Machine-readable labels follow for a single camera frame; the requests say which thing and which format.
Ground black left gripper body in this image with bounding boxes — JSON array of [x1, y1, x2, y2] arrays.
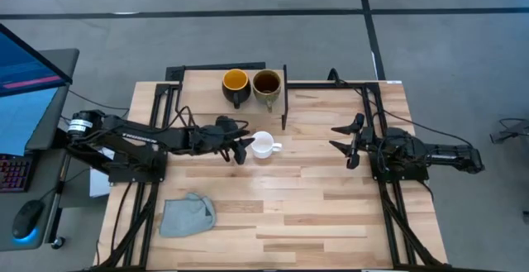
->
[[192, 115, 250, 161]]

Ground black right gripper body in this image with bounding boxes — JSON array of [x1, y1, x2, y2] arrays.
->
[[346, 112, 378, 170]]

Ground white ceramic mug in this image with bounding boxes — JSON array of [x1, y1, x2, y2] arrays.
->
[[250, 131, 284, 160]]

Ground black mug with yellow inside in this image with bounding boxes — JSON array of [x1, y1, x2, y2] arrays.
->
[[221, 69, 252, 110]]

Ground green and blue glazed mug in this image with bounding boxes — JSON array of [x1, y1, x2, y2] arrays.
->
[[251, 69, 283, 114]]

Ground grey cloth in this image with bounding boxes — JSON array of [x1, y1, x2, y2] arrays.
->
[[159, 192, 217, 239]]

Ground white paper sheet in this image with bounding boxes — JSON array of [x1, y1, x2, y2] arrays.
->
[[89, 167, 112, 198]]

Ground dark grey computer desk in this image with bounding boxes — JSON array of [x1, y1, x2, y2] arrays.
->
[[0, 48, 80, 252]]

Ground computer monitor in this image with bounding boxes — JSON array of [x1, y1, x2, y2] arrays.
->
[[0, 22, 74, 157]]

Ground keyboard with coloured backlight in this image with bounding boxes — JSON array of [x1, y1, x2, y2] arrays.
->
[[0, 152, 35, 193]]

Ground black computer mouse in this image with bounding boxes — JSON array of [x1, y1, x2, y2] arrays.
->
[[11, 199, 45, 240]]

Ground black aluminium rig frame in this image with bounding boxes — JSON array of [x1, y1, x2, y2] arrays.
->
[[93, 79, 455, 272]]

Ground long black cable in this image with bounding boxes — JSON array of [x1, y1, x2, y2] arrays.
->
[[327, 68, 474, 148]]

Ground thin black cable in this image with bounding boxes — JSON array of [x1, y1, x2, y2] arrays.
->
[[68, 89, 131, 112]]

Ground black device with cables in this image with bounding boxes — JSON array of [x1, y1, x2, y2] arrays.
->
[[489, 117, 529, 145]]

